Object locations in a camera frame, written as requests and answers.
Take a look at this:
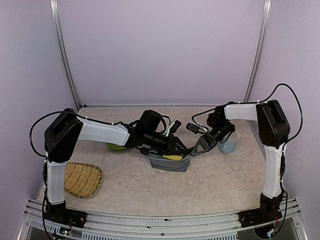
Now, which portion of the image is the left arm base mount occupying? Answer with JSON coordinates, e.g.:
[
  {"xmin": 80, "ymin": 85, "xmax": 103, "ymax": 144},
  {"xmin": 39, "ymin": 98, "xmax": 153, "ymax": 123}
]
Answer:
[{"xmin": 44, "ymin": 202, "xmax": 87, "ymax": 229}]

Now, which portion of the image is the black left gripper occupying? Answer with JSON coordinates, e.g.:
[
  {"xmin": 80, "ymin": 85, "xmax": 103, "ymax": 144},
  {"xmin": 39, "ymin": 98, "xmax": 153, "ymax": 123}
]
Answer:
[{"xmin": 144, "ymin": 130, "xmax": 189, "ymax": 155}]

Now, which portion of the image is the aluminium frame post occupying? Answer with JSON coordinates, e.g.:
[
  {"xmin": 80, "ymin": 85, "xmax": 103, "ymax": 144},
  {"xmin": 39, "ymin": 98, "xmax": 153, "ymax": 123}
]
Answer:
[
  {"xmin": 243, "ymin": 0, "xmax": 272, "ymax": 102},
  {"xmin": 50, "ymin": 0, "xmax": 82, "ymax": 111}
]

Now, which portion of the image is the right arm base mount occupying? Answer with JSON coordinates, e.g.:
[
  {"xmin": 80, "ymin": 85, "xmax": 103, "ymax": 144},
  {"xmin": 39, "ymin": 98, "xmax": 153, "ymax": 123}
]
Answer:
[{"xmin": 238, "ymin": 192, "xmax": 284, "ymax": 228}]

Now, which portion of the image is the right aluminium frame post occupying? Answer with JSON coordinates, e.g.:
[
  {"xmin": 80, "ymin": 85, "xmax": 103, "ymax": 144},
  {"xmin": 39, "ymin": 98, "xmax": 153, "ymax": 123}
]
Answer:
[{"xmin": 243, "ymin": 0, "xmax": 272, "ymax": 102}]

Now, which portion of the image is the front aluminium rail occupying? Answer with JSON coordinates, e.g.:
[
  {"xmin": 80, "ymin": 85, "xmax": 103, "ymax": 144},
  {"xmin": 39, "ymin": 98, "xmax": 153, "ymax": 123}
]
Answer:
[{"xmin": 17, "ymin": 198, "xmax": 308, "ymax": 240}]

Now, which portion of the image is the left aluminium frame post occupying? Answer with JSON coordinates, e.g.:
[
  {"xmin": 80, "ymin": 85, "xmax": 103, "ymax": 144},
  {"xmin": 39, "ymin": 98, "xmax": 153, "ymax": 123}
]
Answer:
[{"xmin": 50, "ymin": 0, "xmax": 82, "ymax": 111}]

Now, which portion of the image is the grey zipper pouch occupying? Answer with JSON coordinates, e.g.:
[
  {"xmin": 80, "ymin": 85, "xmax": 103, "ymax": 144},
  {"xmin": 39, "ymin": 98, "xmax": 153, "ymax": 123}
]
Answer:
[{"xmin": 139, "ymin": 147, "xmax": 192, "ymax": 172}]

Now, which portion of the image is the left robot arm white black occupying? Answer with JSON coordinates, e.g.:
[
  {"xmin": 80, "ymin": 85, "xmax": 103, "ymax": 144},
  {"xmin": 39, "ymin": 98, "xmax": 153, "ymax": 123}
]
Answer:
[{"xmin": 37, "ymin": 108, "xmax": 191, "ymax": 223}]

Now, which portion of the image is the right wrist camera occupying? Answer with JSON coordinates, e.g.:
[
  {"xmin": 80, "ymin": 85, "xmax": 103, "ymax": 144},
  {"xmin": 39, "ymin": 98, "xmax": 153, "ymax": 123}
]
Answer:
[{"xmin": 186, "ymin": 122, "xmax": 209, "ymax": 134}]

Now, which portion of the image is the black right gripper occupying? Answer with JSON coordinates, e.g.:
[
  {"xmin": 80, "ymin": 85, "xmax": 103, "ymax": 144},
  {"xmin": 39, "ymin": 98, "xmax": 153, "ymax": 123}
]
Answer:
[{"xmin": 192, "ymin": 120, "xmax": 234, "ymax": 155}]

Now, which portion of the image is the light blue cup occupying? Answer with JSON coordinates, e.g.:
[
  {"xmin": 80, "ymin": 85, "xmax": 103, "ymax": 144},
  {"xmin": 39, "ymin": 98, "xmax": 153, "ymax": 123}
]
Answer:
[{"xmin": 219, "ymin": 131, "xmax": 240, "ymax": 155}]

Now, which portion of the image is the green plastic plate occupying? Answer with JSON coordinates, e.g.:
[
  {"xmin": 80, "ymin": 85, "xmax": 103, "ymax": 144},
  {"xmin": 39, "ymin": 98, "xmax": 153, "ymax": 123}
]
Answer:
[{"xmin": 107, "ymin": 143, "xmax": 127, "ymax": 151}]

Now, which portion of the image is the yellow sponge block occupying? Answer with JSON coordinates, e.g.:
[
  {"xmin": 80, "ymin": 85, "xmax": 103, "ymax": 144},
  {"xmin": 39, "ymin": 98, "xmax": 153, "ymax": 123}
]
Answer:
[{"xmin": 162, "ymin": 154, "xmax": 183, "ymax": 161}]

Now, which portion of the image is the woven bamboo tray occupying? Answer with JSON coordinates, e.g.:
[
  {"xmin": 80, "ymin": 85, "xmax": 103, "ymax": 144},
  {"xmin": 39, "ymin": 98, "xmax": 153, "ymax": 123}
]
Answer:
[{"xmin": 64, "ymin": 162, "xmax": 103, "ymax": 199}]

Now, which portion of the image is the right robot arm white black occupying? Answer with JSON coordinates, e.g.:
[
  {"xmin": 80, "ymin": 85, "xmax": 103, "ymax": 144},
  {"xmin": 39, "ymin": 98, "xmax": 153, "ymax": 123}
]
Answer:
[{"xmin": 190, "ymin": 97, "xmax": 294, "ymax": 222}]

